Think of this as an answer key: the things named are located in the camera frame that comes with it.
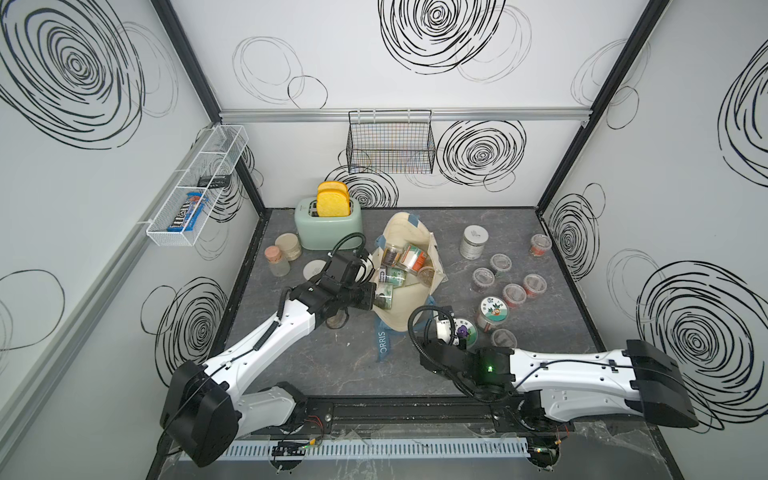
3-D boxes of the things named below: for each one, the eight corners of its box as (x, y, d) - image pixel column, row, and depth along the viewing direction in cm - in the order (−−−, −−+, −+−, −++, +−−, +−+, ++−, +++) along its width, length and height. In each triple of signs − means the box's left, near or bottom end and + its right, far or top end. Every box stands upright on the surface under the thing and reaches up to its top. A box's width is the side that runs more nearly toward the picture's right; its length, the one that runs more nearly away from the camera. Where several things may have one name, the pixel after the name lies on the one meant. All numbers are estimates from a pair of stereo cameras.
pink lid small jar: (270, 276, 102) (260, 258, 94) (274, 263, 105) (265, 245, 97) (288, 276, 102) (279, 258, 94) (291, 263, 105) (283, 245, 97)
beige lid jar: (292, 265, 106) (286, 252, 100) (279, 251, 110) (273, 238, 104) (307, 255, 108) (302, 242, 103) (294, 242, 112) (289, 229, 107)
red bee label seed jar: (528, 258, 108) (535, 247, 103) (523, 246, 112) (530, 234, 106) (546, 258, 108) (554, 247, 103) (541, 246, 112) (548, 234, 106)
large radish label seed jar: (486, 335, 88) (494, 324, 82) (469, 318, 92) (475, 306, 86) (502, 320, 92) (511, 309, 85) (485, 304, 95) (492, 292, 89)
